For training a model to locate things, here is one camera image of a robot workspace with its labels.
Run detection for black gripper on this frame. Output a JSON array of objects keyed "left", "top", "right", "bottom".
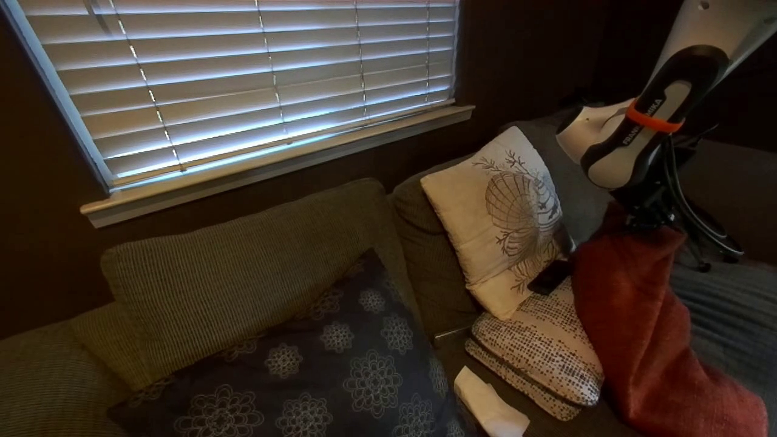
[{"left": 618, "top": 174, "right": 680, "bottom": 230}]

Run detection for white pillow with tree print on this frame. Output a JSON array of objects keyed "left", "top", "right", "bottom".
[{"left": 419, "top": 127, "right": 563, "bottom": 320}]

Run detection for speckled black white cushion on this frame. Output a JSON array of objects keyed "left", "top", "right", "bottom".
[{"left": 463, "top": 280, "right": 604, "bottom": 423}]

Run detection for white paper sheet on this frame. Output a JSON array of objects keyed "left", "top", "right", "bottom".
[{"left": 454, "top": 366, "right": 529, "bottom": 437}]

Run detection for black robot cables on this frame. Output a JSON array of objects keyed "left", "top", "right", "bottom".
[{"left": 662, "top": 137, "right": 747, "bottom": 273}]

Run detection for red orange blanket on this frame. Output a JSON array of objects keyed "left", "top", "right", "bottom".
[{"left": 571, "top": 207, "right": 770, "bottom": 437}]

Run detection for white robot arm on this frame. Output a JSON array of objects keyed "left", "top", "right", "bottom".
[{"left": 556, "top": 0, "right": 777, "bottom": 223}]

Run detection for black remote control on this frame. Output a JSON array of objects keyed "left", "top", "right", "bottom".
[{"left": 526, "top": 259, "right": 571, "bottom": 296}]

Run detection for dark blue floral pillow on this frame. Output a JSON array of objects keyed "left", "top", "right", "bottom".
[{"left": 107, "top": 253, "right": 471, "bottom": 437}]

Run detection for white window blinds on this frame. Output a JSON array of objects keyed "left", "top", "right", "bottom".
[{"left": 3, "top": 0, "right": 458, "bottom": 192}]

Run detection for grey green sofa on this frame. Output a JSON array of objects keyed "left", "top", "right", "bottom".
[{"left": 0, "top": 120, "right": 774, "bottom": 437}]

